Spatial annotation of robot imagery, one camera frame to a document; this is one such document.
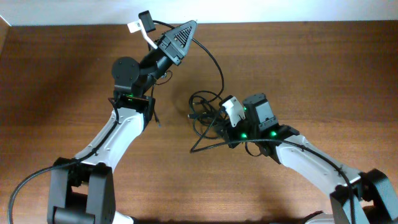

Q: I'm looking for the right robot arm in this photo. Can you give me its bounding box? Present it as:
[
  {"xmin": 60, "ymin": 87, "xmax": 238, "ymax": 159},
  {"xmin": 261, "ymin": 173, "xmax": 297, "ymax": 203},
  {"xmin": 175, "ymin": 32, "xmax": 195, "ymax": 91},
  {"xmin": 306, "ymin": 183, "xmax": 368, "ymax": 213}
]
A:
[{"xmin": 220, "ymin": 93, "xmax": 397, "ymax": 223}]

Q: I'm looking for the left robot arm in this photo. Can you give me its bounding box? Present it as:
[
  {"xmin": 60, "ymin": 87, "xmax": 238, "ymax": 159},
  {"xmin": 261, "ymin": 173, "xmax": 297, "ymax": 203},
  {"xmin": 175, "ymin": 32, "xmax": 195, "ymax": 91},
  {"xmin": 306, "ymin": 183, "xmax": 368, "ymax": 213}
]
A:
[{"xmin": 47, "ymin": 21, "xmax": 197, "ymax": 223}]

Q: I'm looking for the right camera black cable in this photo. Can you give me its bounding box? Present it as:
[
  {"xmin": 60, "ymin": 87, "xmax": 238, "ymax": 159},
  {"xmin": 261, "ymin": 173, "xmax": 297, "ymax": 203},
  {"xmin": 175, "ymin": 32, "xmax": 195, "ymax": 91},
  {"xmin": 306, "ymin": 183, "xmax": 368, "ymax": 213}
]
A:
[{"xmin": 189, "ymin": 105, "xmax": 357, "ymax": 224}]

